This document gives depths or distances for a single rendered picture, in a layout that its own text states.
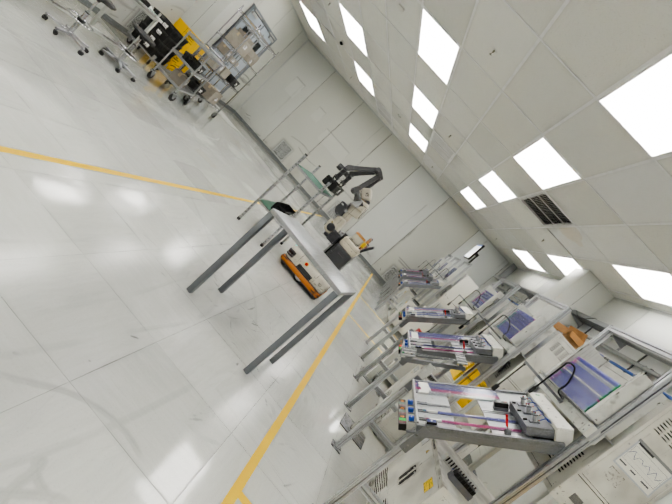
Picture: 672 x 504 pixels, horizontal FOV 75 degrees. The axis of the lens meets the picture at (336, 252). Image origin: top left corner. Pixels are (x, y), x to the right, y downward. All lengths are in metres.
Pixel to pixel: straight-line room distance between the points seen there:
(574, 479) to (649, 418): 0.46
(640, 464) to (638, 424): 0.18
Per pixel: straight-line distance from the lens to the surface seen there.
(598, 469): 2.67
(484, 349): 3.89
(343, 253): 5.15
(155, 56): 8.58
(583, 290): 7.38
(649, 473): 2.75
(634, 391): 2.57
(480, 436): 2.47
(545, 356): 3.98
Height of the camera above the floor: 1.29
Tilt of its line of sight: 8 degrees down
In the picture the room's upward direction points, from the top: 48 degrees clockwise
